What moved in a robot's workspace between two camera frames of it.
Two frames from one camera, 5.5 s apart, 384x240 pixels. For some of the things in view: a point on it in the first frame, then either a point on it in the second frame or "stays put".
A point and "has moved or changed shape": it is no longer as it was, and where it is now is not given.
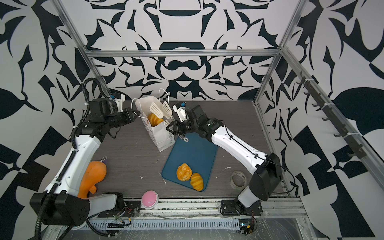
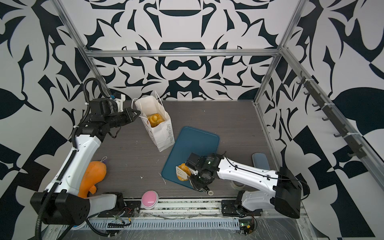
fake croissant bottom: (197, 181) has moved or changed shape
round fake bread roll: (184, 172) has moved or changed shape
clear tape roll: (238, 180) stays put
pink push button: (150, 199) stays put
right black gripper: (178, 125) → (195, 184)
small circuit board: (246, 226) stays put
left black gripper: (129, 117) stays put
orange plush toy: (94, 173) stays put
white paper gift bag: (164, 138) stays put
